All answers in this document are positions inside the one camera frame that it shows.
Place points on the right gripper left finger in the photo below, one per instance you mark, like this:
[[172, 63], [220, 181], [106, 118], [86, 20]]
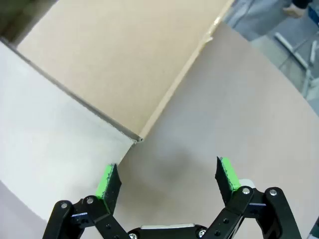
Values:
[[112, 189]]

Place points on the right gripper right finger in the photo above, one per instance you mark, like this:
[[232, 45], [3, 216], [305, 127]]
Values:
[[225, 181]]

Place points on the brown cardboard box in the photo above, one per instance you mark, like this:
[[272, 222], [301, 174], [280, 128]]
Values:
[[112, 64]]

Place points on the person's left hand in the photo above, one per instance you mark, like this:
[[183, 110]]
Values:
[[294, 12]]

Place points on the white tag on right gripper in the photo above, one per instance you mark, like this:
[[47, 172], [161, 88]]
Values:
[[249, 183]]

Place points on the white metal frame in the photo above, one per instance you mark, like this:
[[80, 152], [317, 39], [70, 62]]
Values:
[[294, 49]]

